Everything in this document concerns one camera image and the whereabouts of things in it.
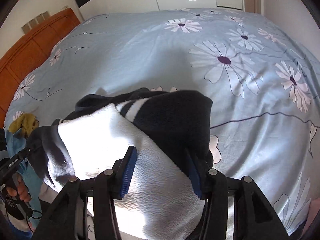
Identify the dark grey fleece jacket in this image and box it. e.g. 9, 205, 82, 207
26, 87, 214, 240

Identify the person's left hand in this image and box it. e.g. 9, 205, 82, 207
6, 173, 31, 203

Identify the blue knit sweater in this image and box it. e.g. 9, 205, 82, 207
5, 129, 42, 211

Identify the mustard yellow knit garment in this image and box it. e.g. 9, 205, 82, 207
8, 113, 39, 138

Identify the light blue daisy duvet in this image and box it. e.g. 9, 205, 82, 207
1, 8, 319, 239

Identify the orange wooden headboard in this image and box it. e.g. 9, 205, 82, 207
0, 8, 80, 125

